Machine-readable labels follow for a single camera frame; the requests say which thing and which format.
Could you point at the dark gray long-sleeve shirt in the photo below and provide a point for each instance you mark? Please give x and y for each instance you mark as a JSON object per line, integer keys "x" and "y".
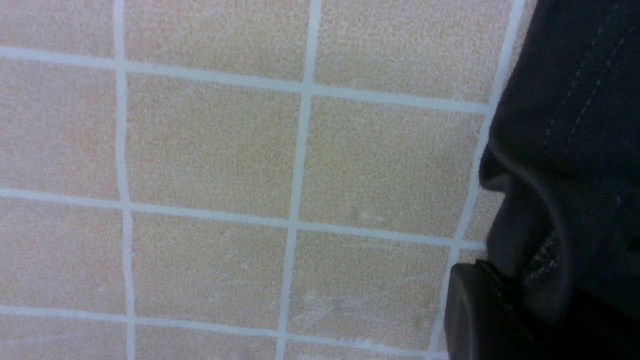
{"x": 563, "y": 148}

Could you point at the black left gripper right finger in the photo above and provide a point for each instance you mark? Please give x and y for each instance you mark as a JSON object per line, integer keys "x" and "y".
{"x": 585, "y": 322}

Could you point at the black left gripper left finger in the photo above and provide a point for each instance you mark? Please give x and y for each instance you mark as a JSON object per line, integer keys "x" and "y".
{"x": 481, "y": 320}

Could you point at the beige checkered table mat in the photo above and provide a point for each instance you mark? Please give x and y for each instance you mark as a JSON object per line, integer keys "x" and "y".
{"x": 243, "y": 179}

